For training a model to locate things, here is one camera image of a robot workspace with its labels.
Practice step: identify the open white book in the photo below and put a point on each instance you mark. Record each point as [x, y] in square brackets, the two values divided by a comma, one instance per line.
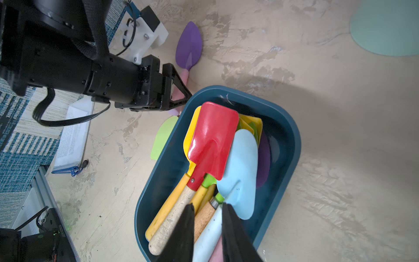
[70, 154]

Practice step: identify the light blue trowel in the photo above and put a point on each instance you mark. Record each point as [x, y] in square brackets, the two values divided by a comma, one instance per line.
[237, 186]

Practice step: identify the purple trowel pink handle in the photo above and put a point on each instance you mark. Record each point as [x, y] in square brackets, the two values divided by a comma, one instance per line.
[188, 50]
[264, 158]

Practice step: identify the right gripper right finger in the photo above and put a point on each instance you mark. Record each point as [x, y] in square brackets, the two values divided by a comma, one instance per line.
[236, 244]

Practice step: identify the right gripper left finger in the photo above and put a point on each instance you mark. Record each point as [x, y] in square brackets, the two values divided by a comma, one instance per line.
[180, 246]

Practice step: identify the green trowel yellow handle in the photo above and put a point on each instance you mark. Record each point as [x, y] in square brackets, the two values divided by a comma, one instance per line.
[208, 183]

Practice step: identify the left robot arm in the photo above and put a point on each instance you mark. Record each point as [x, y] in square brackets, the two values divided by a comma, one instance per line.
[63, 45]

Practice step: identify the mint green pencil cup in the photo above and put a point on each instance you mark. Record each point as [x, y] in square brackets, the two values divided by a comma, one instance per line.
[389, 28]

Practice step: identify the green trowel wooden handle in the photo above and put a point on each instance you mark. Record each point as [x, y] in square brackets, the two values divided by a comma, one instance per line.
[204, 216]
[162, 137]

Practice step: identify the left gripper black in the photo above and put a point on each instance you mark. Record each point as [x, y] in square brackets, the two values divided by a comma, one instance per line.
[140, 87]

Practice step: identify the yellow shovel blue tip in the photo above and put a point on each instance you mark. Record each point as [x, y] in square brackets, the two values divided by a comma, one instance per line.
[173, 197]

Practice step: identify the dark teal storage box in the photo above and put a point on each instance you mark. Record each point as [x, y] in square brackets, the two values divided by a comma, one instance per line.
[285, 147]

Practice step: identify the red shovel wooden handle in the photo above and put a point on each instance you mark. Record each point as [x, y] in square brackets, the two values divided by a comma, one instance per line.
[209, 150]

